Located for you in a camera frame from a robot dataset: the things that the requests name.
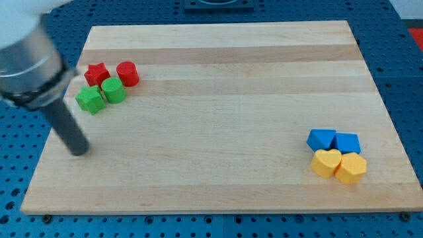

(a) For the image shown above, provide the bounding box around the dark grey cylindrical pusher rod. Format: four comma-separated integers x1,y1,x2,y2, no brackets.
40,99,90,156

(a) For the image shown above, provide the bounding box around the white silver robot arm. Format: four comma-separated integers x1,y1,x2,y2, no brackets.
1,0,90,156

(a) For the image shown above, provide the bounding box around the green star block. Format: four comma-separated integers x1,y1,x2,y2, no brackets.
75,85,106,115

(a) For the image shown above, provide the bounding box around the green cylinder block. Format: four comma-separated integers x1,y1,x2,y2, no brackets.
101,77,126,104

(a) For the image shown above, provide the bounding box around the red star block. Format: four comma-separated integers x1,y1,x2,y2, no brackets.
84,62,111,89

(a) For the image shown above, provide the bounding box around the red cylinder block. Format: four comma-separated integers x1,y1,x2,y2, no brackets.
116,61,139,87

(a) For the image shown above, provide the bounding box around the light wooden board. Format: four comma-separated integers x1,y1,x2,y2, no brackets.
20,20,422,215

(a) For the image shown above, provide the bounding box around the blue triangle block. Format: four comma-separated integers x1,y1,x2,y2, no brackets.
306,129,336,151

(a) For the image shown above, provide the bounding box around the yellow heart block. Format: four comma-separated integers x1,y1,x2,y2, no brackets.
311,149,342,178

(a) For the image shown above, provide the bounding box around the blue cube block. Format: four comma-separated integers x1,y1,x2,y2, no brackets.
331,132,361,154

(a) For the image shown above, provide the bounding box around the yellow hexagon block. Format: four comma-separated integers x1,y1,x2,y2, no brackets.
334,152,367,184

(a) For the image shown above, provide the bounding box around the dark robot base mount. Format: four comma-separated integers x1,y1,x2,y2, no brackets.
182,0,255,12

